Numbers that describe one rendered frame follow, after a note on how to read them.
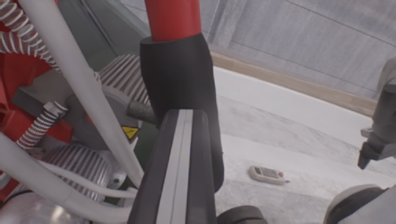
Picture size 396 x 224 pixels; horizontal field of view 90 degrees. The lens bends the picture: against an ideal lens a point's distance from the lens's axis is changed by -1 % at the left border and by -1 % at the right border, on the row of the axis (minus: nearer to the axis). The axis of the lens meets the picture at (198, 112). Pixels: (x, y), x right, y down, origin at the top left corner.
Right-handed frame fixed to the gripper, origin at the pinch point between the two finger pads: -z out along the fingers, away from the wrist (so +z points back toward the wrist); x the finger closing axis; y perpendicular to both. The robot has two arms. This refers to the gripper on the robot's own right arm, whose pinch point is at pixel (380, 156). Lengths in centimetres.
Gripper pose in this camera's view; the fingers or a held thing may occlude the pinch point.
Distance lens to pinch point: 81.1
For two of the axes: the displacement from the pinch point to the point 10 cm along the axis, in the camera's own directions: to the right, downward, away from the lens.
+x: -9.5, 3.0, 0.2
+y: 1.6, 5.8, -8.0
